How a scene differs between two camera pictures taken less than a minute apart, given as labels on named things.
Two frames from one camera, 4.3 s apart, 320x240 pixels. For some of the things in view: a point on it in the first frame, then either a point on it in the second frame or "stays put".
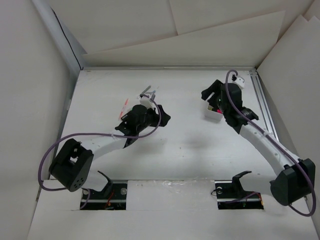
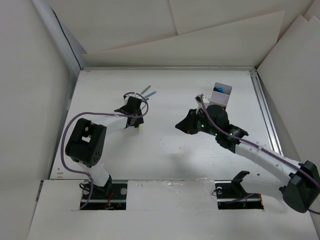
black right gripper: x=215 y=87 to x=187 y=125
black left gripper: x=156 y=117 to x=138 y=121
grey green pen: x=146 y=90 stays put
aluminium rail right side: x=269 y=122 stays put
